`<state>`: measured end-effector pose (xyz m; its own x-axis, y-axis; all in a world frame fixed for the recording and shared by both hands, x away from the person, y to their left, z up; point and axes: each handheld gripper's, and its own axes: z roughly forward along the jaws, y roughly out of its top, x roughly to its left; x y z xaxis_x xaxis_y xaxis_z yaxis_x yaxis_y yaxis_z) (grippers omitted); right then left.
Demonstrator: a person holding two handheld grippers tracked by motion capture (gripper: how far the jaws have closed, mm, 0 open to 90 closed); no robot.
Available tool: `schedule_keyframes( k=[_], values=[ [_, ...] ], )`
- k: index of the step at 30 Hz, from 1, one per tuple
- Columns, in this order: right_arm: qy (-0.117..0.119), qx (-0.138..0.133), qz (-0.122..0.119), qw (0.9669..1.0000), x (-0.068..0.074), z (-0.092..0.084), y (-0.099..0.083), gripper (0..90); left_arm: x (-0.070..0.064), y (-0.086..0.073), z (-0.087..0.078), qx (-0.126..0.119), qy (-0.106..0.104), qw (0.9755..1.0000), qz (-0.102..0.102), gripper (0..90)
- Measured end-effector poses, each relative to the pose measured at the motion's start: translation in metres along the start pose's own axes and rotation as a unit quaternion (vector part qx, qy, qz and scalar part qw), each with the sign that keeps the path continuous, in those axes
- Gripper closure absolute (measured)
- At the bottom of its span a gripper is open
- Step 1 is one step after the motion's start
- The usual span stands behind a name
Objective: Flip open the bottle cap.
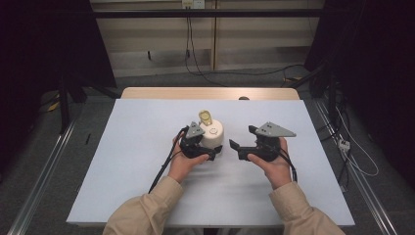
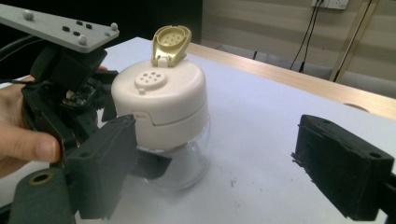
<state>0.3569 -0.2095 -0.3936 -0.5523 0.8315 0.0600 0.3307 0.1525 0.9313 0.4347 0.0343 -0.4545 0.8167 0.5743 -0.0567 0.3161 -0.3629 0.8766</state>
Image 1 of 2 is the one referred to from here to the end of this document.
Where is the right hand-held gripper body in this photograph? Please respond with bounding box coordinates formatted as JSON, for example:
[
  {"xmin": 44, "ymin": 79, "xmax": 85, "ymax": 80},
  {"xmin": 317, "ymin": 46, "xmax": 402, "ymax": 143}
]
[{"xmin": 237, "ymin": 121, "xmax": 298, "ymax": 163}]

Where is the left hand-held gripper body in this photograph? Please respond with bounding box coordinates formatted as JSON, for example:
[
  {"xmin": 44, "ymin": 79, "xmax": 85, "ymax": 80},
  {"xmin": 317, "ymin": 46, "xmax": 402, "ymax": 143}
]
[{"xmin": 179, "ymin": 121, "xmax": 218, "ymax": 162}]

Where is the white flip cap bottle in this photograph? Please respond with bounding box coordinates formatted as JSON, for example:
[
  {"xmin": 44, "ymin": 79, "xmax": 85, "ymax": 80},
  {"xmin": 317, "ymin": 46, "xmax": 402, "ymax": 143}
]
[{"xmin": 198, "ymin": 109, "xmax": 226, "ymax": 151}]

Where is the person's left hand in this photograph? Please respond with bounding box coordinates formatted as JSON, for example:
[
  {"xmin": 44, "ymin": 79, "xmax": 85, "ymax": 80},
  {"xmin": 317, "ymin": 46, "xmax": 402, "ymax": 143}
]
[{"xmin": 167, "ymin": 136, "xmax": 210, "ymax": 184}]

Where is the person's right hand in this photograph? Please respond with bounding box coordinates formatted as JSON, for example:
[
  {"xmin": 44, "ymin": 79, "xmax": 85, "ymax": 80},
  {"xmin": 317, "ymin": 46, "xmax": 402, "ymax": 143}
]
[{"xmin": 247, "ymin": 136, "xmax": 294, "ymax": 191}]

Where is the wooden table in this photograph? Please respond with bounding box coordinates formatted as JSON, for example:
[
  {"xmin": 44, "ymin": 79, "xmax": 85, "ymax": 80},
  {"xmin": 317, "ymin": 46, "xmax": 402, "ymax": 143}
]
[{"xmin": 120, "ymin": 86, "xmax": 300, "ymax": 101}]

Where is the black metal stand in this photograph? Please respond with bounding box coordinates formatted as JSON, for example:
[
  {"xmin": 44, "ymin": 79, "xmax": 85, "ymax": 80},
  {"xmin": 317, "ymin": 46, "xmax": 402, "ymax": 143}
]
[
  {"xmin": 56, "ymin": 77, "xmax": 88, "ymax": 135},
  {"xmin": 287, "ymin": 63, "xmax": 342, "ymax": 133}
]

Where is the black horizontal bar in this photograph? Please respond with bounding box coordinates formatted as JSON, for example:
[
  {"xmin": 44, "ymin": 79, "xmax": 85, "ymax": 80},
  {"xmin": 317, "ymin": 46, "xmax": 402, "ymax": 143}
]
[{"xmin": 92, "ymin": 9, "xmax": 325, "ymax": 20}]

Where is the black curtain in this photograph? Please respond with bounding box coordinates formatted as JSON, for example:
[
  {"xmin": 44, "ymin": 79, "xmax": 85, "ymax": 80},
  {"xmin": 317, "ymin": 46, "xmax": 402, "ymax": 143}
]
[
  {"xmin": 0, "ymin": 0, "xmax": 117, "ymax": 170},
  {"xmin": 303, "ymin": 0, "xmax": 415, "ymax": 189}
]

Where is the yellow floor tape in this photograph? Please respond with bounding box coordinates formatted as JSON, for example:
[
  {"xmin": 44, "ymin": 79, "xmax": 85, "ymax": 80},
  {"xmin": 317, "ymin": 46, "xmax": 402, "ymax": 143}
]
[{"xmin": 46, "ymin": 93, "xmax": 62, "ymax": 113}]

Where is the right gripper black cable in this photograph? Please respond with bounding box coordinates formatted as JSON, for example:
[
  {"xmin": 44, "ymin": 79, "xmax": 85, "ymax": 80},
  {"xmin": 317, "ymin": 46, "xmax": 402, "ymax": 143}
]
[{"xmin": 277, "ymin": 147, "xmax": 299, "ymax": 183}]

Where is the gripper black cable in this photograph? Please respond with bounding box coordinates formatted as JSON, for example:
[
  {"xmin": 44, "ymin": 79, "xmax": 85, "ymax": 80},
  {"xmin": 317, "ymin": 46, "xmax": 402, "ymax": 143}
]
[
  {"xmin": 148, "ymin": 125, "xmax": 191, "ymax": 195},
  {"xmin": 277, "ymin": 147, "xmax": 299, "ymax": 183}
]

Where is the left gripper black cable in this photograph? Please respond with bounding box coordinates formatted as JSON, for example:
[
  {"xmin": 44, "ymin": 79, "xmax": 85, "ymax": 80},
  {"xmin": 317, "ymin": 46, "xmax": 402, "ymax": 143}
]
[{"xmin": 148, "ymin": 125, "xmax": 191, "ymax": 195}]

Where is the black floor cable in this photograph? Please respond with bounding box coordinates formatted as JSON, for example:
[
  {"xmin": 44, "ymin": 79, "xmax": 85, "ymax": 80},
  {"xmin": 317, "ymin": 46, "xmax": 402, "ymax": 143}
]
[{"xmin": 195, "ymin": 64, "xmax": 308, "ymax": 78}]

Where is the black hanging cable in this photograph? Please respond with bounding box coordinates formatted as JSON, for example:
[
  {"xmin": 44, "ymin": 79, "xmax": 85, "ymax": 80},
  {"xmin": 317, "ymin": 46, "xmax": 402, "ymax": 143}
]
[{"xmin": 184, "ymin": 17, "xmax": 227, "ymax": 88}]

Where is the wooden vertical post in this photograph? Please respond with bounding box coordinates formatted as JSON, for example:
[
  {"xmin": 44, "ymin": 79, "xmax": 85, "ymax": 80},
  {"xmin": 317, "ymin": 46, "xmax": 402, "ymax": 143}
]
[{"xmin": 209, "ymin": 0, "xmax": 218, "ymax": 71}]

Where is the white cable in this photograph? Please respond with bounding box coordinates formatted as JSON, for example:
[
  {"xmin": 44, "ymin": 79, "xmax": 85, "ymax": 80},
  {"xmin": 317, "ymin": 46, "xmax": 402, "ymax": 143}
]
[{"xmin": 335, "ymin": 107, "xmax": 381, "ymax": 178}]

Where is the aluminium floor rail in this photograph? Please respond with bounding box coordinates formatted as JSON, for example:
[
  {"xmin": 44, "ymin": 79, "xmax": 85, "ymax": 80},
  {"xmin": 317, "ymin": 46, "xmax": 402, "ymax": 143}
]
[
  {"xmin": 7, "ymin": 119, "xmax": 78, "ymax": 235},
  {"xmin": 313, "ymin": 98, "xmax": 398, "ymax": 235}
]

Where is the white wall outlet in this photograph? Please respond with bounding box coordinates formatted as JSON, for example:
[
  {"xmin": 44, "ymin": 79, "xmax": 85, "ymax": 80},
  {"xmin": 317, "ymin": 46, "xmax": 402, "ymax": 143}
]
[{"xmin": 181, "ymin": 0, "xmax": 207, "ymax": 10}]

